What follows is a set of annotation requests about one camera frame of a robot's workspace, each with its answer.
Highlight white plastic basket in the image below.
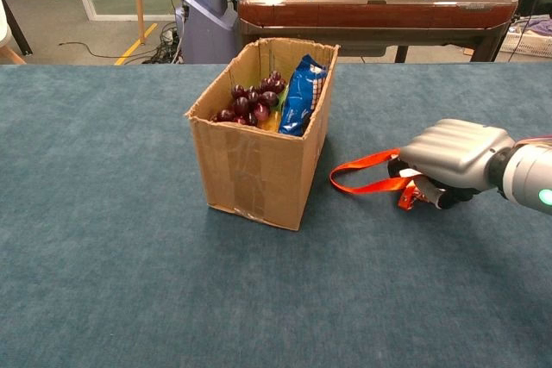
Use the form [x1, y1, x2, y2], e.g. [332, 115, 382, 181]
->
[499, 25, 552, 59]

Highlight orange fruit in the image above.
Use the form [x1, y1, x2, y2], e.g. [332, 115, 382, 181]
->
[258, 111, 284, 133]

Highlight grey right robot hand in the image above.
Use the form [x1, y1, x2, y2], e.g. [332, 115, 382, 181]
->
[387, 118, 517, 210]

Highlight blue snack bag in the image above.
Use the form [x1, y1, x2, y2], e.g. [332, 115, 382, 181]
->
[278, 54, 329, 137]

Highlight orange lanyard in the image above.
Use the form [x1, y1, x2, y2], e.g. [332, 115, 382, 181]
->
[329, 148, 426, 212]

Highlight black floor cable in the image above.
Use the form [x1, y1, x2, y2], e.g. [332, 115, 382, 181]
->
[58, 41, 173, 63]

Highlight dark red grape bunch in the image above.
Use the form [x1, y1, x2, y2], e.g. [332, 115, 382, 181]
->
[214, 70, 287, 127]

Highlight blue felt table cover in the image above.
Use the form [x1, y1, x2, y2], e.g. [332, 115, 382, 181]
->
[0, 63, 552, 368]

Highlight brown cardboard box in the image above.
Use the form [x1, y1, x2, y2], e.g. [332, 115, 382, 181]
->
[184, 37, 341, 232]

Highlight tangled cable bundle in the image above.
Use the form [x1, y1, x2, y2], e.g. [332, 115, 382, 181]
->
[144, 25, 185, 65]

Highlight purple cloth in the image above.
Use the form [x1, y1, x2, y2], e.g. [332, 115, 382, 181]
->
[524, 17, 552, 37]

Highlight lavender blue robot base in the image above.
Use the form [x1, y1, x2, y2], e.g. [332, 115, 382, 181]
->
[174, 0, 239, 65]

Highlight wooden easel leg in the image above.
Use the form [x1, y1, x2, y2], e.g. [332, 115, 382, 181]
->
[131, 0, 147, 46]

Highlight white chair with wooden legs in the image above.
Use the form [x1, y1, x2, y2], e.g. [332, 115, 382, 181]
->
[0, 0, 27, 65]

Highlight brown mahjong table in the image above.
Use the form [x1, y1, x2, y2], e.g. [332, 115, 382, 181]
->
[236, 0, 519, 63]

